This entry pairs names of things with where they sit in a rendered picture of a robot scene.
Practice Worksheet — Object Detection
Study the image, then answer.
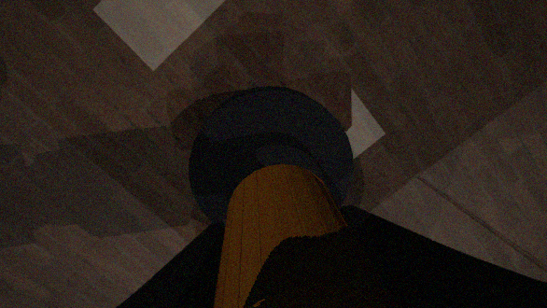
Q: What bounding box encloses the orange ribbed knob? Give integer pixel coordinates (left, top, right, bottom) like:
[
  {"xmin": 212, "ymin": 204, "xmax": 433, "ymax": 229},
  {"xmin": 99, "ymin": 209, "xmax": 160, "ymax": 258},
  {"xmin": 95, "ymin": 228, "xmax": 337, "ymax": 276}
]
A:
[{"xmin": 213, "ymin": 164, "xmax": 399, "ymax": 308}]

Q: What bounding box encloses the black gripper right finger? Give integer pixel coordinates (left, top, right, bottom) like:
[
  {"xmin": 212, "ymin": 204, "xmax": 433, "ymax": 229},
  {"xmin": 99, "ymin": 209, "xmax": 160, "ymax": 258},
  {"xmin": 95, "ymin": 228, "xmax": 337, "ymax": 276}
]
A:
[{"xmin": 341, "ymin": 205, "xmax": 547, "ymax": 308}]

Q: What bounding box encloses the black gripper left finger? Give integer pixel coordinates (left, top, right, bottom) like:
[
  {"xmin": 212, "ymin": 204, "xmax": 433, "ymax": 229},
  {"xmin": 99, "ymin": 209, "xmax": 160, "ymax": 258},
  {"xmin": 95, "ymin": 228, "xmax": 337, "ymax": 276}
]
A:
[{"xmin": 117, "ymin": 222, "xmax": 225, "ymax": 308}]

